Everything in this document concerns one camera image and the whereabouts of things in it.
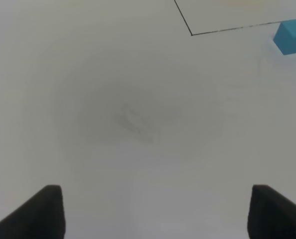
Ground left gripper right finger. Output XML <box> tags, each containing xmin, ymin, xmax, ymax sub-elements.
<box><xmin>247</xmin><ymin>185</ymin><xmax>296</xmax><ymax>239</ymax></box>

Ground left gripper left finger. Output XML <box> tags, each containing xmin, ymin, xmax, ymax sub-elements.
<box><xmin>0</xmin><ymin>185</ymin><xmax>66</xmax><ymax>239</ymax></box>

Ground blue block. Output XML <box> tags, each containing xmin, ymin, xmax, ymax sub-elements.
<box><xmin>273</xmin><ymin>19</ymin><xmax>296</xmax><ymax>55</ymax></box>

